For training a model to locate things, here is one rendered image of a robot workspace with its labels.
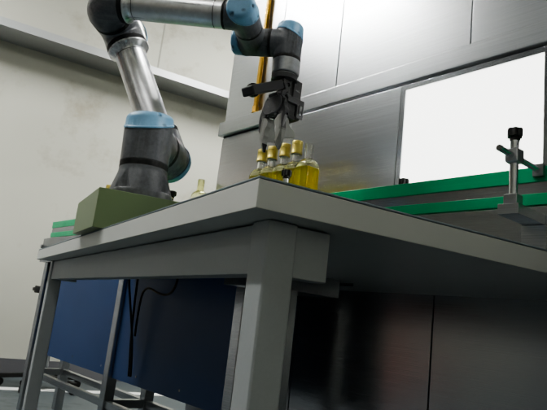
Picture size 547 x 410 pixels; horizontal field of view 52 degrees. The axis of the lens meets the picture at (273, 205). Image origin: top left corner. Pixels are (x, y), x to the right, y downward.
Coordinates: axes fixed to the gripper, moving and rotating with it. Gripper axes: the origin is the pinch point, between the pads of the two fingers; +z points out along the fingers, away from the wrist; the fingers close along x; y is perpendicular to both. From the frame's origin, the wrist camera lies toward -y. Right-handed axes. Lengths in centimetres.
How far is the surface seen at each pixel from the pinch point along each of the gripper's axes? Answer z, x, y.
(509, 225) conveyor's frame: 20, -55, 20
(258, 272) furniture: 39, -60, -47
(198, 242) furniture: 34, -40, -42
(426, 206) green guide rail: 13.9, -34.2, 21.7
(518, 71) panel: -23, -46, 38
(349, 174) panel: -2.8, 5.7, 37.3
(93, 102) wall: -110, 325, 69
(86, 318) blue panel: 53, 120, 11
